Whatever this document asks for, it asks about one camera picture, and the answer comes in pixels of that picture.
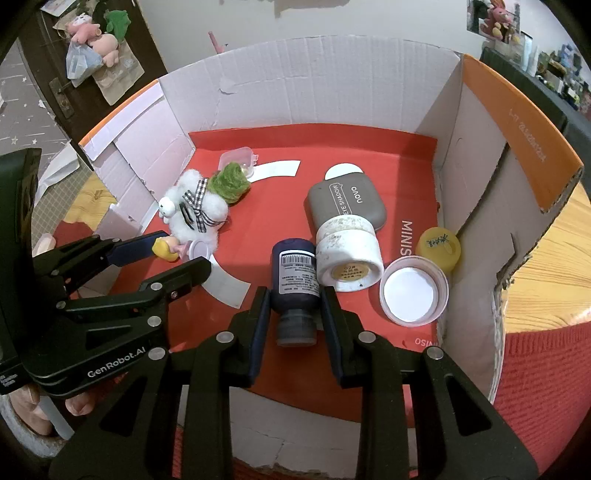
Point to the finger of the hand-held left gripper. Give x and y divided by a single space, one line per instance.
184 274
134 249

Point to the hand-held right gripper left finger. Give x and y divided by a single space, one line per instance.
258 332

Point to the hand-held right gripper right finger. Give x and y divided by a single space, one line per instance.
332 332

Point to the small yellow-haired doll figure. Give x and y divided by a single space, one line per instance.
164 249

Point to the dark blue bottle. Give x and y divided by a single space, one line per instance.
295 286

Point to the white plush toy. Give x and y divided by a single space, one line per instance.
207 210

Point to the white cream jar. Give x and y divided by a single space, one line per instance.
346 249

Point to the clear round lid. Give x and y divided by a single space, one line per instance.
411 290

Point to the green fuzzy toy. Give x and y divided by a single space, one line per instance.
228 182

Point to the small clear plastic box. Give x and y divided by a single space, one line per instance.
235 157

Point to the grey eyeshadow case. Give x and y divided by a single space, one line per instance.
346 198

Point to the yellow round lid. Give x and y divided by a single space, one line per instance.
438 249

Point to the orange cardboard box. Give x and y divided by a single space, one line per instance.
323 92

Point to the person's left hand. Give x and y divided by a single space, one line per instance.
78 406

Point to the pink handset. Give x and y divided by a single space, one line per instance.
44 243

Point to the white paper sheet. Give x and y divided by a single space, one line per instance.
57 170

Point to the brown paper bag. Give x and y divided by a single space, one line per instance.
122 78

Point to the clear plastic bag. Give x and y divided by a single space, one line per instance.
81 64

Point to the dark brown door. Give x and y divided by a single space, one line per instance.
147 55

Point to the pale pink plush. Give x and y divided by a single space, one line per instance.
105 48

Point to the red tablecloth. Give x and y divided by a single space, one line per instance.
545 369

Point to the pink pig plush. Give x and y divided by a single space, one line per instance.
83 28

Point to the green plush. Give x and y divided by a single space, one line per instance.
116 23

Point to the dark side table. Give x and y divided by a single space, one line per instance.
568 129

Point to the row of assorted bottles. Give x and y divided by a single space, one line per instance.
558 69

